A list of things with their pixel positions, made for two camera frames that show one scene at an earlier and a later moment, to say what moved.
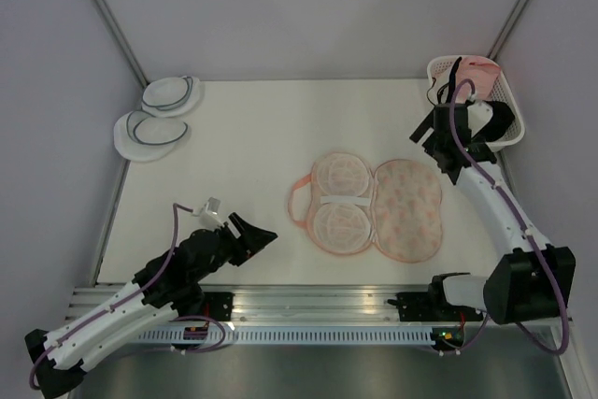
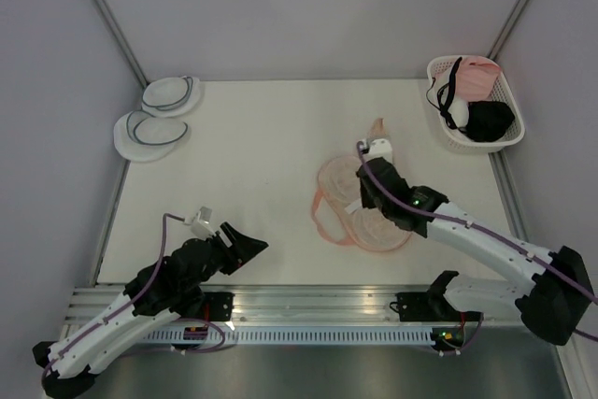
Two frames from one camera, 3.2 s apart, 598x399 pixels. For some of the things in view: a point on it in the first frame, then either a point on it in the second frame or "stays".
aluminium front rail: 291,304 stays
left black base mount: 219,305 stays
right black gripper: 428,122 → 366,201
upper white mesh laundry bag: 171,95 stays
